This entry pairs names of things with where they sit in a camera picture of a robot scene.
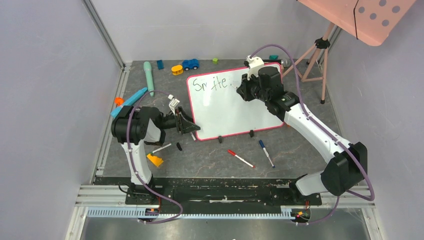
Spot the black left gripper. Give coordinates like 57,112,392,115
158,106,201,135

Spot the black marker cap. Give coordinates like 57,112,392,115
176,142,183,151

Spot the pink framed whiteboard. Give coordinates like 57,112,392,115
186,67,284,141

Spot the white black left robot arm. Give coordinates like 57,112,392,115
111,105,201,204

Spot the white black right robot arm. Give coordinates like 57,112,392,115
236,66,368,204

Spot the purple capped white marker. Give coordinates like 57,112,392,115
190,132,197,142

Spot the black cylinder object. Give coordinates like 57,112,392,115
262,59,282,65

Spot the green capped white marker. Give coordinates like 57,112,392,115
148,143,172,155

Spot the clear round ball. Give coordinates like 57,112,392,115
280,58,292,68

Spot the yellow plastic wedge piece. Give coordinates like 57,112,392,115
146,153,164,168

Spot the red capped white marker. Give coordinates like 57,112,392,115
227,149,256,169

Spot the blue capped white marker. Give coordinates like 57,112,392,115
258,139,276,168

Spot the yellow toy piece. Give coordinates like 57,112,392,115
171,64,184,76

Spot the blue toy car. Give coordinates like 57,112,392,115
182,58,200,71

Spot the blue toy stick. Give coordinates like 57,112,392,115
110,87,148,118

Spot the small dark blue block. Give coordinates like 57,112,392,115
156,60,165,70

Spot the small orange toy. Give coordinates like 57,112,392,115
114,97,125,107

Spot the mint green toy stick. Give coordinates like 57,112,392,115
143,61,155,97

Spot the pink perforated panel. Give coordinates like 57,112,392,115
299,0,416,47

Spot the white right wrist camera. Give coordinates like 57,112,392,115
246,55,265,80

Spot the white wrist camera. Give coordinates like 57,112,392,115
168,94,180,115
246,55,265,80

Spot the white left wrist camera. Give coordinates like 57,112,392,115
168,94,180,115

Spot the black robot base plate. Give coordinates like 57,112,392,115
120,177,322,215

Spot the white toothed cable rail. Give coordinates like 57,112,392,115
86,206,295,220

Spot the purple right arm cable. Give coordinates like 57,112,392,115
249,43,376,226

